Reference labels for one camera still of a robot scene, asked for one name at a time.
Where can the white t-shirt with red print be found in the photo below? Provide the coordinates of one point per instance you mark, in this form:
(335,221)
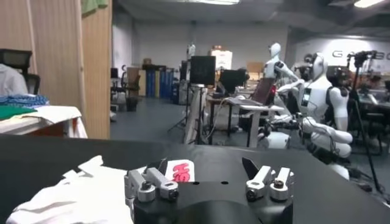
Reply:
(91,194)

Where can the black stand pole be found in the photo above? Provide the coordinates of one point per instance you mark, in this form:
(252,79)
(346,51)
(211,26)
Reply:
(361,121)

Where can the black trash bin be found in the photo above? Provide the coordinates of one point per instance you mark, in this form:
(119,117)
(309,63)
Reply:
(131,104)

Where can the ceiling light panel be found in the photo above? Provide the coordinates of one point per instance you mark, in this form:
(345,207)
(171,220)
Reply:
(217,2)
(367,3)

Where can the black tripod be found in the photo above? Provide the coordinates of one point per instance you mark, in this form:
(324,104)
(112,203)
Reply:
(184,112)

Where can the white side table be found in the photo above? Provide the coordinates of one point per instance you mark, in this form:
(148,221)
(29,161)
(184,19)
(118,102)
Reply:
(18,126)

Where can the grey laptop with red screen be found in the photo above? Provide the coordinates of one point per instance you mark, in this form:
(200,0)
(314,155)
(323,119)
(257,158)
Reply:
(263,91)

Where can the black monitor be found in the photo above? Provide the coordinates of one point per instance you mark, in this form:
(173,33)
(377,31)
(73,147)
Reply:
(202,70)

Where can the blue storage cabinets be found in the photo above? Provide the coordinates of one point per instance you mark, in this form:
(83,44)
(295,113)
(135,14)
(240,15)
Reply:
(160,82)

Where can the blue striped clothes pile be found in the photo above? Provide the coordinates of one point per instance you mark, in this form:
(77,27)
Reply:
(24,100)

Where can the white humanoid robot on base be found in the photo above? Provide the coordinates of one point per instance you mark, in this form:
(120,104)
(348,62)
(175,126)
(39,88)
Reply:
(320,97)

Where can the white laptop stand desk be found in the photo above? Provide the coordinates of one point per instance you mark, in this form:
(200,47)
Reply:
(256,118)

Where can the black office chair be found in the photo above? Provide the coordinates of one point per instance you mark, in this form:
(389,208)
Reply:
(21,64)

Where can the brown wooden desk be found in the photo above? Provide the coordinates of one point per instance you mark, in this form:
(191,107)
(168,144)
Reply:
(213,121)

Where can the seated person in white hoodie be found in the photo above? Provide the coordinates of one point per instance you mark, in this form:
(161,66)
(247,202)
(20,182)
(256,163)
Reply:
(10,80)

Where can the white cloth bag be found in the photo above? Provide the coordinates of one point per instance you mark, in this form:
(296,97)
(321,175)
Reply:
(58,114)

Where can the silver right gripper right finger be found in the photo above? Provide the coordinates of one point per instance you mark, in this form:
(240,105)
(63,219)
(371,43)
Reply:
(268,181)

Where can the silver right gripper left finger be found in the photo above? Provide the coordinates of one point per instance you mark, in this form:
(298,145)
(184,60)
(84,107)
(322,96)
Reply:
(152,182)

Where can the green folded shirt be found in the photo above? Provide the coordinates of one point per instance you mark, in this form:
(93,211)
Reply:
(12,111)

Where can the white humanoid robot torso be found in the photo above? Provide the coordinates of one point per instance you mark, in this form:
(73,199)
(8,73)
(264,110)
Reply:
(272,65)

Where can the green hanging cloth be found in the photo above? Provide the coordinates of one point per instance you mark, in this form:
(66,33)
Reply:
(91,5)

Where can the bamboo folding screen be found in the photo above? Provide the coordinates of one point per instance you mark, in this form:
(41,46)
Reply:
(61,54)

